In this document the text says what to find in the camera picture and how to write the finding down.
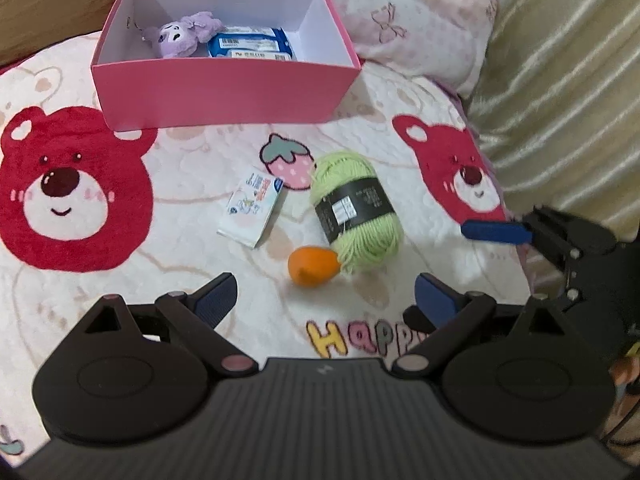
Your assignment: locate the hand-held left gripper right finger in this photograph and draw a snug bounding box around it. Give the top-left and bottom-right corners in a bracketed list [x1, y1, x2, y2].
[390, 272, 576, 378]

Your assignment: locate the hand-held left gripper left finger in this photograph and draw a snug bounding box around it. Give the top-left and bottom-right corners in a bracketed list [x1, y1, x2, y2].
[65, 272, 260, 376]

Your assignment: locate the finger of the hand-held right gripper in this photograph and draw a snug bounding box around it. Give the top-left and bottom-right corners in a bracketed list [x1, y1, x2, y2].
[460, 206, 618, 271]
[402, 304, 432, 331]

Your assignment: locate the white pocket tissue packet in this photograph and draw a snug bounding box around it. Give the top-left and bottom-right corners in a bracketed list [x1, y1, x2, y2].
[216, 167, 286, 250]

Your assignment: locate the orange egg-shaped sponge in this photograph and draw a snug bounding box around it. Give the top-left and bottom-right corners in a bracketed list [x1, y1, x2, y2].
[287, 245, 342, 288]

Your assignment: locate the green yarn ball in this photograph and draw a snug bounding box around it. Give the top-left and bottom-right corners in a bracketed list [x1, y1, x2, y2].
[309, 151, 405, 275]

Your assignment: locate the pink cardboard box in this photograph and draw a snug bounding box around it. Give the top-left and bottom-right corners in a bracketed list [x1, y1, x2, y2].
[90, 0, 362, 131]

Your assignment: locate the purple plush toy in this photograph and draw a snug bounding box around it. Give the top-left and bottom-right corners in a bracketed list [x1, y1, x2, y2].
[140, 11, 226, 58]

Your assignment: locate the person's right hand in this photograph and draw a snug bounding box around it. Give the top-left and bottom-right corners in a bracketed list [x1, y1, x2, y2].
[609, 345, 640, 387]

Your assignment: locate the red bear printed blanket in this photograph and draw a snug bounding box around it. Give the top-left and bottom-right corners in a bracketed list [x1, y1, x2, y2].
[0, 25, 533, 461]

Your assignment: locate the gold striped quilt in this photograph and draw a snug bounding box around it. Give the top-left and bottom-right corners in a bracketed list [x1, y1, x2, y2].
[465, 0, 640, 311]

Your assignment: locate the pink checked pillow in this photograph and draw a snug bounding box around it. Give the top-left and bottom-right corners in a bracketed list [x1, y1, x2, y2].
[160, 0, 503, 101]

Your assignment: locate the brown pillow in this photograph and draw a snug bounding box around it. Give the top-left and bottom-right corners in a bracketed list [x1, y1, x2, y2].
[0, 0, 161, 68]

